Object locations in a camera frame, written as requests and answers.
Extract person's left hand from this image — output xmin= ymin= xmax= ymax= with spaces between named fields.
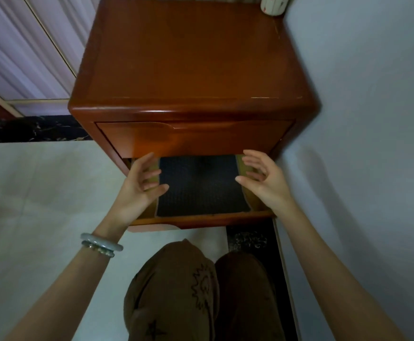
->
xmin=102 ymin=151 xmax=170 ymax=235

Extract person's right hand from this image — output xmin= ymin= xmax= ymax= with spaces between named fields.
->
xmin=235 ymin=149 xmax=295 ymax=212

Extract person's right forearm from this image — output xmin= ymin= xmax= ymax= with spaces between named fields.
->
xmin=273 ymin=202 xmax=407 ymax=341

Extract person's left forearm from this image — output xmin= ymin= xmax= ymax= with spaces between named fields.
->
xmin=4 ymin=224 xmax=129 ymax=341

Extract dark textured drawer mat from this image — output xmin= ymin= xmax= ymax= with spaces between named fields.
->
xmin=156 ymin=155 xmax=252 ymax=217

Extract open wooden nightstand drawer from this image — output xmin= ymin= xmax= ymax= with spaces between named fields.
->
xmin=122 ymin=154 xmax=277 ymax=233

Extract closed wooden nightstand drawer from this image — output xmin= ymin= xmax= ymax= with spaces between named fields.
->
xmin=96 ymin=120 xmax=296 ymax=159

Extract pale jade bangle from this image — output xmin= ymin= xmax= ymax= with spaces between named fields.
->
xmin=80 ymin=233 xmax=124 ymax=253

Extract brown printed trousers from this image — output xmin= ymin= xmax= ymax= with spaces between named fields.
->
xmin=123 ymin=239 xmax=287 ymax=341

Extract brown wooden nightstand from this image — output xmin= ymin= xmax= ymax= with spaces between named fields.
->
xmin=68 ymin=0 xmax=318 ymax=233

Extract cream dotted cup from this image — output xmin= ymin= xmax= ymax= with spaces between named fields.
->
xmin=260 ymin=0 xmax=288 ymax=17

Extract white pleated curtain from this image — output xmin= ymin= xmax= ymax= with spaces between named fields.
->
xmin=0 ymin=0 xmax=101 ymax=117

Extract beaded bracelet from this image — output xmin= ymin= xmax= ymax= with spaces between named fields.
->
xmin=81 ymin=241 xmax=116 ymax=259

